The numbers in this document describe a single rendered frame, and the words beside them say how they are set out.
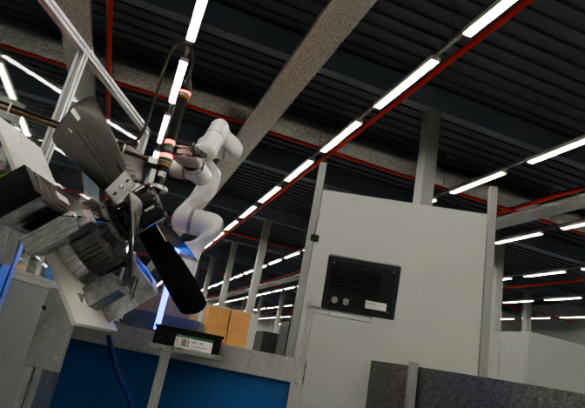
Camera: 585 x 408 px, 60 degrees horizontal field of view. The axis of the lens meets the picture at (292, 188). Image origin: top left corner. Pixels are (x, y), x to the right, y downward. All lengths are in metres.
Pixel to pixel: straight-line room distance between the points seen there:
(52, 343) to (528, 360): 9.98
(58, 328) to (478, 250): 2.67
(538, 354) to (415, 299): 7.83
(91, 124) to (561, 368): 10.66
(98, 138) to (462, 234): 2.57
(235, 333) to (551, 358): 6.00
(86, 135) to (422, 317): 2.45
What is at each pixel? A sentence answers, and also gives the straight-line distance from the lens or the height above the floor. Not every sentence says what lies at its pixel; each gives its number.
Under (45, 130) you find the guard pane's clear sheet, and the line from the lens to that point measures 2.44.
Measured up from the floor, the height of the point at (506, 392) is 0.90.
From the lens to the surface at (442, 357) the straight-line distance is 3.37.
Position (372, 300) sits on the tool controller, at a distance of 1.85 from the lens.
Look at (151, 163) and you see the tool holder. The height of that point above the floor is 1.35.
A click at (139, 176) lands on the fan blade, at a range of 1.72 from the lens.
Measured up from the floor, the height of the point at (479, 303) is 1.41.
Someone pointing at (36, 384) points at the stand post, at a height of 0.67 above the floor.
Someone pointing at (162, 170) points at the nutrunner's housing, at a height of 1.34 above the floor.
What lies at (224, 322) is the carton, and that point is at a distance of 9.77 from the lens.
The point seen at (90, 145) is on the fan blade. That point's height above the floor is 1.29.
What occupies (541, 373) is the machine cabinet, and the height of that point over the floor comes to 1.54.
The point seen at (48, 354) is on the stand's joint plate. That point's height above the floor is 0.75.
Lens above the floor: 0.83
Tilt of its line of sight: 19 degrees up
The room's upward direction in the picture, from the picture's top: 11 degrees clockwise
